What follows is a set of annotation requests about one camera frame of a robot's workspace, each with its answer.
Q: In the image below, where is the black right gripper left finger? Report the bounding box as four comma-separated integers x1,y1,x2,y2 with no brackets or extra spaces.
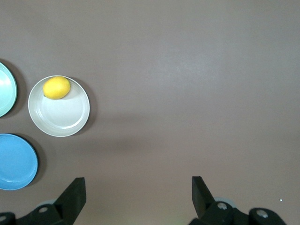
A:
0,177,87,225

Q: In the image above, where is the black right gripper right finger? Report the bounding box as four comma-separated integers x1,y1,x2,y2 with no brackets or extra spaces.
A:
189,175,288,225

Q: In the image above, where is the yellow lemon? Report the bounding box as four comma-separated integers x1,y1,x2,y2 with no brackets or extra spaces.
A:
43,76,71,100

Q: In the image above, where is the blue plate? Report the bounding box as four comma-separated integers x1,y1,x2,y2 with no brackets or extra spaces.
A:
0,133,39,191

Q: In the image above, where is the beige plate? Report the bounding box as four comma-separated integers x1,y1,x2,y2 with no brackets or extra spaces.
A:
28,75,90,138

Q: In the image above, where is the mint green plate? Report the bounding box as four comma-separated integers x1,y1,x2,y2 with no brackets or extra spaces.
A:
0,61,18,118

